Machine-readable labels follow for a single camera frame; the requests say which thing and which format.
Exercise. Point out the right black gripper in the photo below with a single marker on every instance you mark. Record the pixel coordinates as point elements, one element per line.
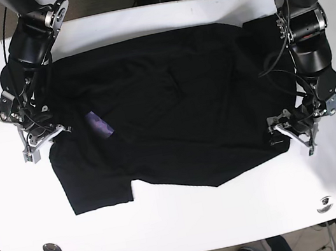
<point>36,134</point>

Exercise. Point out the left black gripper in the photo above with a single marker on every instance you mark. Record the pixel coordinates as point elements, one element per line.
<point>300,124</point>

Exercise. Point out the black printed T-shirt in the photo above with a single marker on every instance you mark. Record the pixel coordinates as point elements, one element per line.
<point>185,107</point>

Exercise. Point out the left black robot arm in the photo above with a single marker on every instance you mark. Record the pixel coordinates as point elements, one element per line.
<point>302,25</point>

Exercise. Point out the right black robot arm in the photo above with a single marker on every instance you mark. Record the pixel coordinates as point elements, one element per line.
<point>25,77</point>

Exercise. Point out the right silver table grommet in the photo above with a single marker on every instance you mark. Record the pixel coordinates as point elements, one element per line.
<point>325,204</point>

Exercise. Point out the silver table grommet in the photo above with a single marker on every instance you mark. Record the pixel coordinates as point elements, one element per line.
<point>51,247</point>
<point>325,204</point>

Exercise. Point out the left silver table grommet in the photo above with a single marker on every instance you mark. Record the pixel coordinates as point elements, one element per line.
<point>51,247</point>

